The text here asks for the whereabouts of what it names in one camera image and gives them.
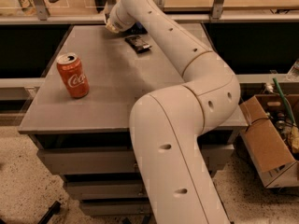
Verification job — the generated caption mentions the green stick in box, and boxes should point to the green stick in box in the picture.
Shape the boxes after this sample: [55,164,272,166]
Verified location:
[273,77,296,126]

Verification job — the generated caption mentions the dark snack bar wrapper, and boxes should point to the dark snack bar wrapper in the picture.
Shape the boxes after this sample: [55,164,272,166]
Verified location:
[125,35,151,53]

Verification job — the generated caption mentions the top grey drawer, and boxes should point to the top grey drawer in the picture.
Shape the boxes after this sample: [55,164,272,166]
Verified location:
[36,144,235,175]

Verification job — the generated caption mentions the grey metal shelf rail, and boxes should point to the grey metal shelf rail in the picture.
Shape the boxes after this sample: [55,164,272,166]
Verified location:
[0,0,299,24]

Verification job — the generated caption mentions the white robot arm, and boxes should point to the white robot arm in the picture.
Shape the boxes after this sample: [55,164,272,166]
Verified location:
[107,0,240,224]

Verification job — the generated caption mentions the dark blue chip bag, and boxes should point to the dark blue chip bag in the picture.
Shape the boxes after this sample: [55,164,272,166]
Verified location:
[132,22,147,35]

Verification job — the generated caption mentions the bottom grey drawer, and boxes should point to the bottom grey drawer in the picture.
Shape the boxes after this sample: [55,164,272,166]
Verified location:
[79,200,151,216]

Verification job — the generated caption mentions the red Coca-Cola can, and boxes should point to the red Coca-Cola can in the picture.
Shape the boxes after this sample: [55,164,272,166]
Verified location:
[56,52,90,98]

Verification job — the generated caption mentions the black object on floor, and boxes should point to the black object on floor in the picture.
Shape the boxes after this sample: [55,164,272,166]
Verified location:
[37,201,61,224]

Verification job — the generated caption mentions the middle grey drawer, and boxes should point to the middle grey drawer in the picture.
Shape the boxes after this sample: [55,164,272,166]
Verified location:
[64,180,147,200]

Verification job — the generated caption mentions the cardboard box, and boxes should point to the cardboard box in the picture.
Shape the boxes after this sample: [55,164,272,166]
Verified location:
[240,94,299,189]

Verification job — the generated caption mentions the grey drawer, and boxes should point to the grey drawer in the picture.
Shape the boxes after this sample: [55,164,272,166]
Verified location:
[36,144,235,175]
[64,180,147,200]
[79,200,151,216]

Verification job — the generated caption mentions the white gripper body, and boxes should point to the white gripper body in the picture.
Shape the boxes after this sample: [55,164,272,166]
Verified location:
[105,1,136,34]

